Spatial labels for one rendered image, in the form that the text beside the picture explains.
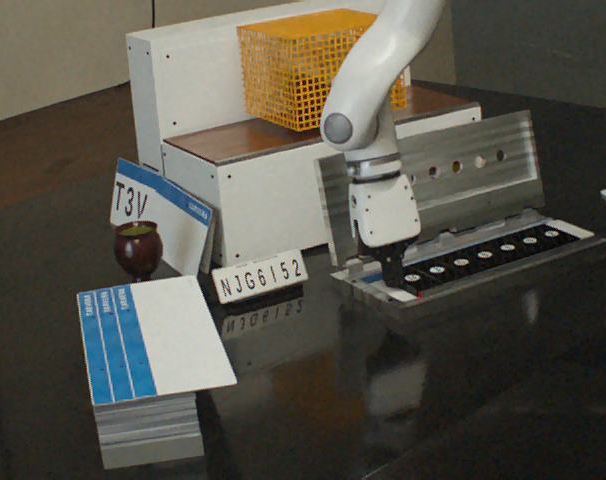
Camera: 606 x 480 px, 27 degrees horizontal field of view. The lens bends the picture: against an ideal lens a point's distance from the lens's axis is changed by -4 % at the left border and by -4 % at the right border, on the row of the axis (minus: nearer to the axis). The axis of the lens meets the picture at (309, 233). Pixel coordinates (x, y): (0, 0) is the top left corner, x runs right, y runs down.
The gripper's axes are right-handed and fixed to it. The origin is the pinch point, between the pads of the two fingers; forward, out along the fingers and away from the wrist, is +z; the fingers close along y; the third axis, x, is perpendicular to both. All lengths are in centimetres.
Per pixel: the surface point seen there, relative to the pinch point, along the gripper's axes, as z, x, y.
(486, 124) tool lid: -18.2, 10.0, 29.8
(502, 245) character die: 1.2, 2.0, 23.2
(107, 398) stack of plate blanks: 0, -22, -57
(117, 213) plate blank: -11, 68, -19
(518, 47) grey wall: -21, 204, 192
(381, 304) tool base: 3.8, -1.6, -3.9
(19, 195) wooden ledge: -16, 104, -28
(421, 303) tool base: 4.1, -7.1, -0.2
